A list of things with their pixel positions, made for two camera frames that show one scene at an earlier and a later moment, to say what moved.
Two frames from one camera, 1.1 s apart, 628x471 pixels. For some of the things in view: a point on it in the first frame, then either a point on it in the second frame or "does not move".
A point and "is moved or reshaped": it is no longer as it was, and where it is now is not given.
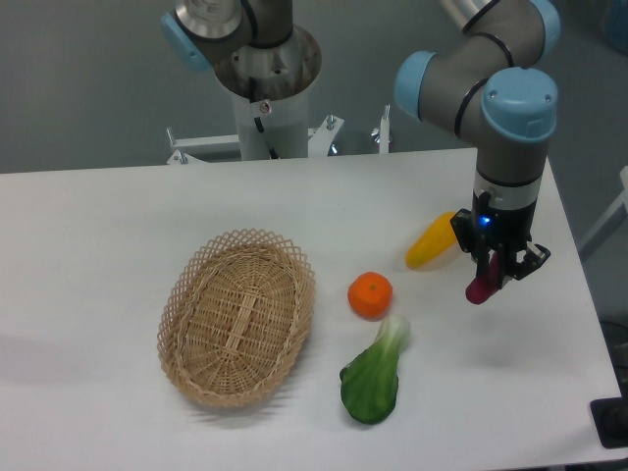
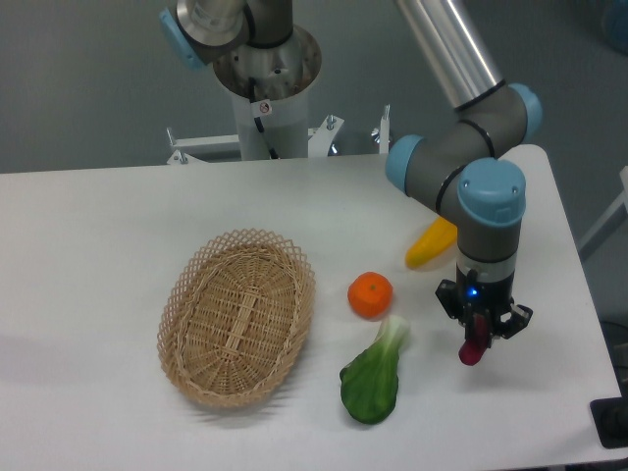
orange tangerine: x=370 y=295 does not move
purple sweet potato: x=483 y=287 is moved or reshaped
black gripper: x=505 y=229 → x=470 y=294
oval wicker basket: x=235 y=316 does not move
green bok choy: x=369 y=384 does not move
